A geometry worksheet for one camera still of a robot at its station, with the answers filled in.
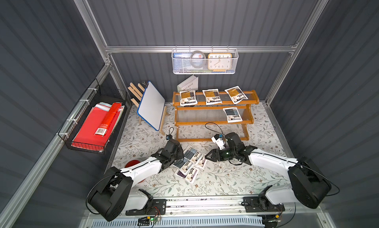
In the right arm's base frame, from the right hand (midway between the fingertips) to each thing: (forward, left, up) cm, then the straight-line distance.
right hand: (209, 158), depth 82 cm
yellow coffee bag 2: (+27, -2, +22) cm, 35 cm away
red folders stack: (+2, +60, +19) cm, 62 cm away
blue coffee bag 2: (-2, +14, -6) cm, 15 cm away
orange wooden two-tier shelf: (+38, -7, -9) cm, 40 cm away
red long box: (+5, +52, +21) cm, 56 cm away
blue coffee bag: (+25, -16, +8) cm, 31 cm away
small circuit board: (-28, +31, -8) cm, 43 cm away
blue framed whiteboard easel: (+34, +38, +2) cm, 52 cm away
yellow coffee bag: (+25, +12, +23) cm, 36 cm away
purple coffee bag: (-7, +10, -7) cm, 14 cm away
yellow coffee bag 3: (+29, -16, +22) cm, 40 cm away
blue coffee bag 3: (+4, +8, -6) cm, 11 cm away
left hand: (+6, +16, -4) cm, 18 cm away
